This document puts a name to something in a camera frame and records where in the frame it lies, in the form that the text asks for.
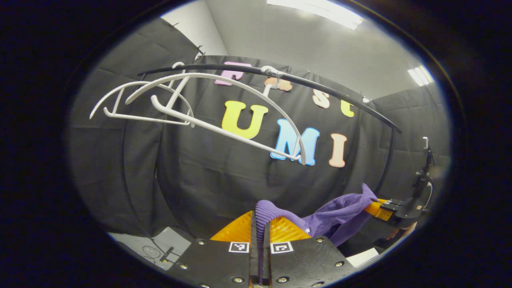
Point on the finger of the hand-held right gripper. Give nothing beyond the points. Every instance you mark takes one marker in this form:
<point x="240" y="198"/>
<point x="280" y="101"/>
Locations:
<point x="376" y="210"/>

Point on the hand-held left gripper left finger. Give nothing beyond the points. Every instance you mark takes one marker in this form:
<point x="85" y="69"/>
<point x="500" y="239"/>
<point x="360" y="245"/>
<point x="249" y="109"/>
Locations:
<point x="254" y="260"/>

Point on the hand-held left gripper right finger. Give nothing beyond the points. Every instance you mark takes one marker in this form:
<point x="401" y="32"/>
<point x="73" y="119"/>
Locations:
<point x="266" y="266"/>

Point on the purple knit shirt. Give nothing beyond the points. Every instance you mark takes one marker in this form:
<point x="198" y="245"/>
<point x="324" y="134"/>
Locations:
<point x="340" y="212"/>

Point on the white plastic hanger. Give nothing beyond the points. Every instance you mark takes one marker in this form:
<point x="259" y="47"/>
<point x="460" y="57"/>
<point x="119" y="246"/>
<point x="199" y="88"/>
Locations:
<point x="140" y="117"/>
<point x="302" y="154"/>

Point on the black backdrop cloth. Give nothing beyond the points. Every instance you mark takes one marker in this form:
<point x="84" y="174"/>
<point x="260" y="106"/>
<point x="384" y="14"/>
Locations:
<point x="200" y="180"/>

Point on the large ceiling light panel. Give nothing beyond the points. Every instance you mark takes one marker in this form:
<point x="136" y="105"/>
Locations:
<point x="316" y="11"/>

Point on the black clothes rail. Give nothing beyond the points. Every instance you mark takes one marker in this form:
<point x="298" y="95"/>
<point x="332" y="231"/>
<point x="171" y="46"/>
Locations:
<point x="380" y="117"/>

